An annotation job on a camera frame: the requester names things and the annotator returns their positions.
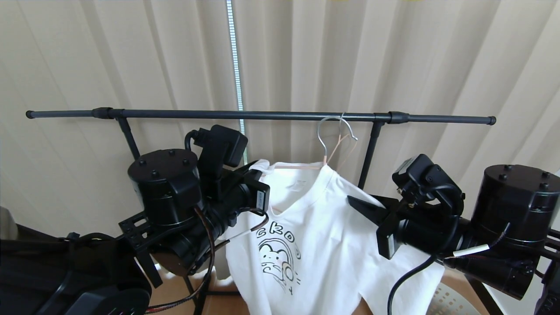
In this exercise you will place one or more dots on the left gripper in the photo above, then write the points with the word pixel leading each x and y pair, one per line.
pixel 210 232

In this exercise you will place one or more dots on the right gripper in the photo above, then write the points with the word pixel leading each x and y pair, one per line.
pixel 428 236

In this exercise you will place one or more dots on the white printed t-shirt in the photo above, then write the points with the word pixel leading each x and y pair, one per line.
pixel 332 245

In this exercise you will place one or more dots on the pink clothes hanger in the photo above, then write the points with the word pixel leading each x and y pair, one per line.
pixel 319 131
pixel 337 146

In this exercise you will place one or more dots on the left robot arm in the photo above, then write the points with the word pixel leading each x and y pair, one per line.
pixel 166 183

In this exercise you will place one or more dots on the white laundry basket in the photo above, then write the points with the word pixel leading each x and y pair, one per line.
pixel 455 302

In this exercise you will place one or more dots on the black clothes rack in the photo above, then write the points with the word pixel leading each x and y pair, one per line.
pixel 197 114

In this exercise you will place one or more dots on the beige curtain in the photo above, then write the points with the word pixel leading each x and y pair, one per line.
pixel 109 52

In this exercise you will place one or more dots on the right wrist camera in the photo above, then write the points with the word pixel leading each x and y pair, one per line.
pixel 424 175

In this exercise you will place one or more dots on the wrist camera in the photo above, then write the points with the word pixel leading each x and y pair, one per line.
pixel 223 146
pixel 424 175

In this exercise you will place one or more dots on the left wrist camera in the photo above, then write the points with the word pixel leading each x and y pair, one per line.
pixel 223 146

